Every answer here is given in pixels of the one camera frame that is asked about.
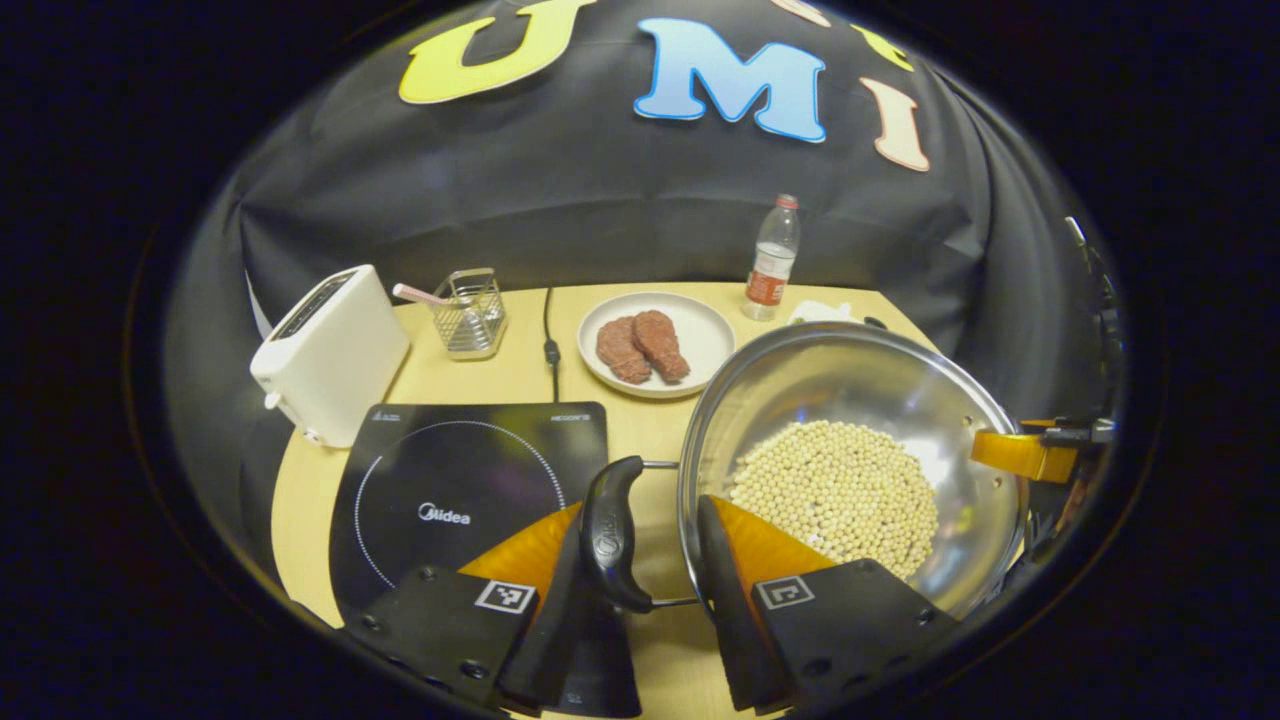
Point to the stainless steel pot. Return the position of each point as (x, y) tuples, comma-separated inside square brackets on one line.
[(850, 380)]

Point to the white round plate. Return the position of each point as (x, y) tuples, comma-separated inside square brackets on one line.
[(705, 335)]

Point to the white toaster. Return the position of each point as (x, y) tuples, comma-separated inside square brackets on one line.
[(330, 350)]

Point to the pile of soybeans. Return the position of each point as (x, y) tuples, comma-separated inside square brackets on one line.
[(840, 495)]

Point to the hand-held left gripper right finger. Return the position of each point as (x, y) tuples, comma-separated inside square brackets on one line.
[(735, 620)]

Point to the black induction cooktop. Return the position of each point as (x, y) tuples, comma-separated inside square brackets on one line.
[(460, 470)]

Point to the black backdrop cloth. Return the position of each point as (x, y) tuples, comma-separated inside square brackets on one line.
[(560, 190)]

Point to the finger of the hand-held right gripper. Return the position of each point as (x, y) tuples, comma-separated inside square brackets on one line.
[(1020, 456), (1075, 433)]

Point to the brown meat piece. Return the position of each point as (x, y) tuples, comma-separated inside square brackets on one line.
[(660, 345), (620, 350)]

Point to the pink straw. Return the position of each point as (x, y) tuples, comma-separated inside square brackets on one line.
[(420, 294)]

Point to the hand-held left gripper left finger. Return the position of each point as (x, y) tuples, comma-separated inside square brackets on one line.
[(545, 640)]

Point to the clear plastic water bottle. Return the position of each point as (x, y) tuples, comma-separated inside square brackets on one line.
[(772, 260)]

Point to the white divided bean dish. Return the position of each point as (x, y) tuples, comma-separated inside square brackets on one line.
[(825, 312)]

